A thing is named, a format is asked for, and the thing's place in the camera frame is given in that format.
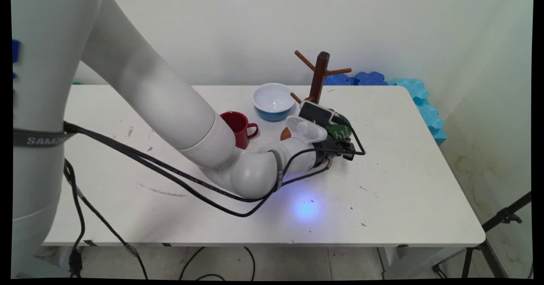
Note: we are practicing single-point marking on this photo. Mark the brown wooden mug tree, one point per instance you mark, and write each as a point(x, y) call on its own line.
point(319, 76)

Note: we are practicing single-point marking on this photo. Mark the cyan foam mat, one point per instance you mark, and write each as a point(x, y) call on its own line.
point(429, 115)

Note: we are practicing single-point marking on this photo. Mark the black and white camera box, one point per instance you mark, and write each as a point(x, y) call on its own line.
point(314, 112)

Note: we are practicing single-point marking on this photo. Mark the dark green printed mug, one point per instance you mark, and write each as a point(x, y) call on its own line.
point(338, 132)

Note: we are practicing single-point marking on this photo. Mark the white table leg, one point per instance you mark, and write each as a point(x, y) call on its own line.
point(389, 261)

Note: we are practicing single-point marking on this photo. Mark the black tripod stand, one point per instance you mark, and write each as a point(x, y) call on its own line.
point(503, 216)

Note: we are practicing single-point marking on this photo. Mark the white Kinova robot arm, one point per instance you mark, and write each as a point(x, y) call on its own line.
point(148, 93)

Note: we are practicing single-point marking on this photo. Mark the dark blue foam mat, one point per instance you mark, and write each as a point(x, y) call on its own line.
point(370, 78)
point(338, 80)

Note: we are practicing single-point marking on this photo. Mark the blue bowl white inside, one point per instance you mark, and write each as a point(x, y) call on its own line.
point(272, 98)

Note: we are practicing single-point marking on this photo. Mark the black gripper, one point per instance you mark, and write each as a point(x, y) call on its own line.
point(328, 154)

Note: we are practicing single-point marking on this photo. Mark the dark red ceramic mug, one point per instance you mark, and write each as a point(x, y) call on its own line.
point(240, 125)

